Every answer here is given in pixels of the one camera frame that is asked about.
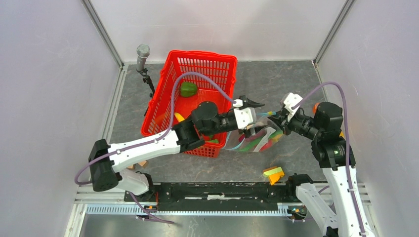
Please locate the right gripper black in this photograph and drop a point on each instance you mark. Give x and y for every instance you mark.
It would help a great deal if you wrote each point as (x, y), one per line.
(282, 121)

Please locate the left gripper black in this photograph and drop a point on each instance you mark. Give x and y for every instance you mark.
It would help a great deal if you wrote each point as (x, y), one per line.
(249, 103)

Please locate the clear zip top bag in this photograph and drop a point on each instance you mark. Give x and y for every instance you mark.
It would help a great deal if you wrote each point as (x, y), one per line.
(262, 136)

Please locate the long green chili pepper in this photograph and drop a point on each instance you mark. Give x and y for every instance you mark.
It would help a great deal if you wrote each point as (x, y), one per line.
(253, 146)

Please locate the red apple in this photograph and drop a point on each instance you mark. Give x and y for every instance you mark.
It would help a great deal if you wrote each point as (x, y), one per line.
(266, 146)

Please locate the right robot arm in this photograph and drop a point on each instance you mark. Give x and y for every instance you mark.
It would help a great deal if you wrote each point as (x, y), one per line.
(335, 157)

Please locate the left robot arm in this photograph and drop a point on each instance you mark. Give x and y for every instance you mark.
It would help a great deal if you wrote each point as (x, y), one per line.
(109, 163)

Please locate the orange half-round block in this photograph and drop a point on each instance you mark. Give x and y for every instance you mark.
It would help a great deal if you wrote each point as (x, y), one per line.
(315, 107)

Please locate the yellow orange toy sandwich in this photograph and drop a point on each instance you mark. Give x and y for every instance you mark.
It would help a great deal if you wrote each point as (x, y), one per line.
(274, 174)

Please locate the red plastic basket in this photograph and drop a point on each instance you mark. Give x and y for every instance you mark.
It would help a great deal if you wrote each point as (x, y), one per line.
(187, 79)

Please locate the green bell pepper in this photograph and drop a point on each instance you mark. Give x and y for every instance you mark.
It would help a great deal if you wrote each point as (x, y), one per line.
(188, 89)

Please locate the wooden toy cube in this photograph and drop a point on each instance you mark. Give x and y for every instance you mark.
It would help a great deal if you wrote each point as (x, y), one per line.
(140, 164)

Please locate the grey microphone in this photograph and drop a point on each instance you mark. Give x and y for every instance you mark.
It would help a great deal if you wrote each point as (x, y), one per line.
(143, 52)

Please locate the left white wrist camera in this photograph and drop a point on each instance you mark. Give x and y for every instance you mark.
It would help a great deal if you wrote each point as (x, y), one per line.
(245, 115)

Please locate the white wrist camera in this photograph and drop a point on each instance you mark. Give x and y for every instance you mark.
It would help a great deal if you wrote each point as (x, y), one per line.
(245, 115)
(290, 101)

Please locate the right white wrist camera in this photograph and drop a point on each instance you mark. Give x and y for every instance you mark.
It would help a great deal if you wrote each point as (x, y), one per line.
(290, 101)

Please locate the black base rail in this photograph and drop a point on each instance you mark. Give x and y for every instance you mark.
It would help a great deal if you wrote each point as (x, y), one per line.
(218, 196)

